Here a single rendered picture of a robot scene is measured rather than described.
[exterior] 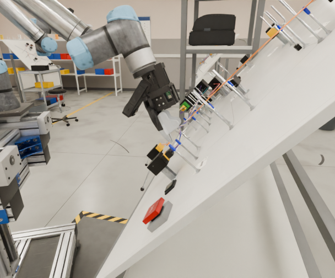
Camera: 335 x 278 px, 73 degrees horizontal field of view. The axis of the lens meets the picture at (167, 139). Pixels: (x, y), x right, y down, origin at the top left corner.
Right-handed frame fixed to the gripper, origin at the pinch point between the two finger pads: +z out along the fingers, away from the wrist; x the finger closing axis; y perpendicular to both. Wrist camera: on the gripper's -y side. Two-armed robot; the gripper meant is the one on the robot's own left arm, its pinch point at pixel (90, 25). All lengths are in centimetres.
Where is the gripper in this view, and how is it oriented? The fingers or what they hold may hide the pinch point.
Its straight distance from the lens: 166.6
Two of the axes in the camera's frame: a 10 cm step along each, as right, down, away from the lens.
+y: -0.9, 8.8, 4.7
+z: 7.8, -2.3, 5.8
